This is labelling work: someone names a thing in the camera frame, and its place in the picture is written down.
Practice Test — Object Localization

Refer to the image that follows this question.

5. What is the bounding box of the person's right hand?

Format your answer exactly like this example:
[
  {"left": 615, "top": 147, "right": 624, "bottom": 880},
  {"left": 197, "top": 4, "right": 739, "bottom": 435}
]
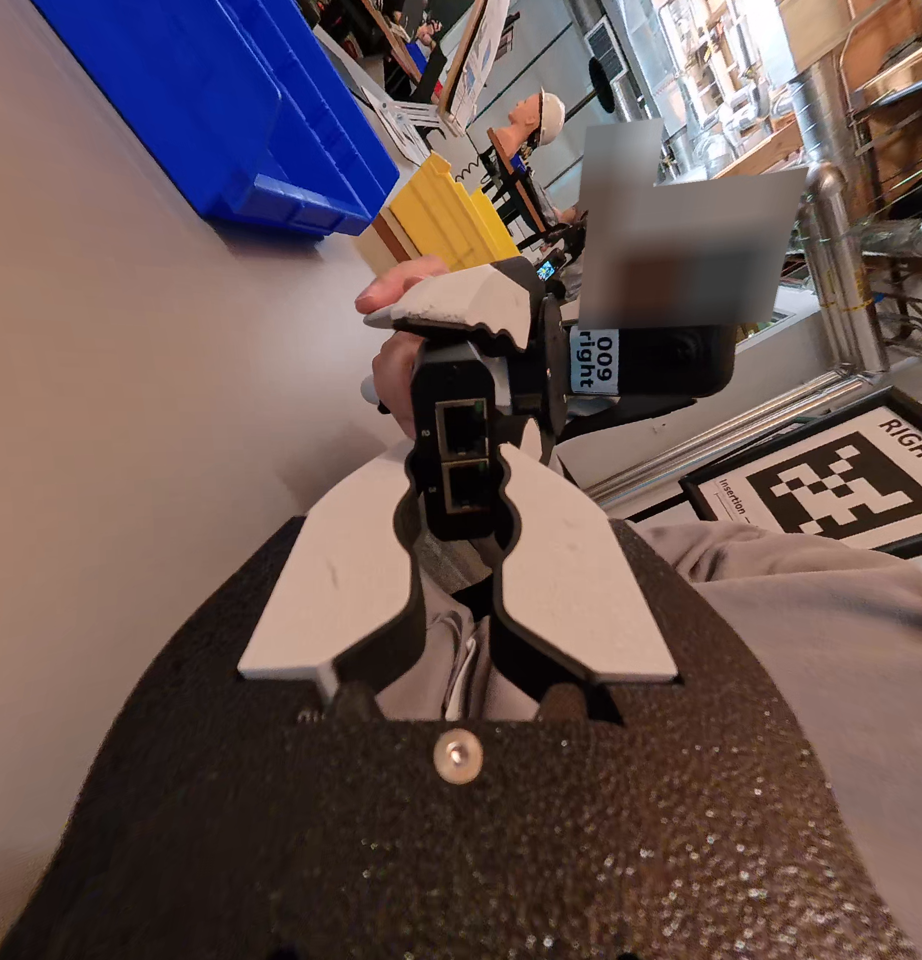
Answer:
[{"left": 354, "top": 255, "right": 453, "bottom": 442}]

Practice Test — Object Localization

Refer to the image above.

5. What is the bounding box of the blue plastic bin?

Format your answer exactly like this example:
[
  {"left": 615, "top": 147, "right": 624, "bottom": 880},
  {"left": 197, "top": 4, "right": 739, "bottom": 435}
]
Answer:
[{"left": 29, "top": 0, "right": 400, "bottom": 240}]

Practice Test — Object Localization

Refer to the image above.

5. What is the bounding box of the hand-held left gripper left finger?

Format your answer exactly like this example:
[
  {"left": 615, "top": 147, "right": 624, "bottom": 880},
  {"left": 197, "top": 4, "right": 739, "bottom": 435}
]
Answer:
[{"left": 237, "top": 447, "right": 426, "bottom": 704}]

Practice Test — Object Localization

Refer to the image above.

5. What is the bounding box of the framed marker sign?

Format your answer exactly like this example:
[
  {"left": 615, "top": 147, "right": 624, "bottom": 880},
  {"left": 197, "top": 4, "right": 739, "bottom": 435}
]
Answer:
[{"left": 680, "top": 386, "right": 922, "bottom": 561}]

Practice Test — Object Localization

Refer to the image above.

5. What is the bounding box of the mannequin head with white helmet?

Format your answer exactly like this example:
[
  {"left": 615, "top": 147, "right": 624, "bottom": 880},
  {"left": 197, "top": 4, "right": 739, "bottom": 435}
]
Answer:
[{"left": 487, "top": 88, "right": 567, "bottom": 162}]

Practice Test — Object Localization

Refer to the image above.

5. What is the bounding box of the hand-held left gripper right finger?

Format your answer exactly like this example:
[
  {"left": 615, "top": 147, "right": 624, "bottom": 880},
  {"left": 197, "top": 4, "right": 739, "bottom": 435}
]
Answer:
[{"left": 491, "top": 441, "right": 683, "bottom": 687}]

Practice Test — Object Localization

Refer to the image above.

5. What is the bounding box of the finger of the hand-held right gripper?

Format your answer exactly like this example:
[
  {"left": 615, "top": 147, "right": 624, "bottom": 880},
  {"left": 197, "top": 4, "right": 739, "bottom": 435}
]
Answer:
[
  {"left": 472, "top": 352, "right": 517, "bottom": 412},
  {"left": 362, "top": 262, "right": 538, "bottom": 354}
]

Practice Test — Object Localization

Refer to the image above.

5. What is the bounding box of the grey desk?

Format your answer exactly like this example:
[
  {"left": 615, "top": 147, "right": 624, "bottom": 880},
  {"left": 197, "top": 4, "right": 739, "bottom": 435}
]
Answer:
[{"left": 0, "top": 0, "right": 582, "bottom": 826}]

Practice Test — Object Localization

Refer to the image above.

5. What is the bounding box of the black ethernet splitter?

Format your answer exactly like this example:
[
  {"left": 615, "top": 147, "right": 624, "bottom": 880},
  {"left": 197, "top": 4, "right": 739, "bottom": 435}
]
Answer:
[{"left": 410, "top": 341, "right": 501, "bottom": 541}]

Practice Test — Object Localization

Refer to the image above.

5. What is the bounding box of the yellow plastic bin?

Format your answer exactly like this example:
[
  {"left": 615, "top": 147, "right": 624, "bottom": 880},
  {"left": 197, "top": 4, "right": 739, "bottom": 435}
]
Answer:
[{"left": 389, "top": 150, "right": 522, "bottom": 273}]

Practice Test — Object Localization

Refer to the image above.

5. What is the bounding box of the white paper sheet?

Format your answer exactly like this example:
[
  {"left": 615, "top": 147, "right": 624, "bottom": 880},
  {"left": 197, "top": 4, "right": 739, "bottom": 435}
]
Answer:
[{"left": 359, "top": 86, "right": 441, "bottom": 164}]

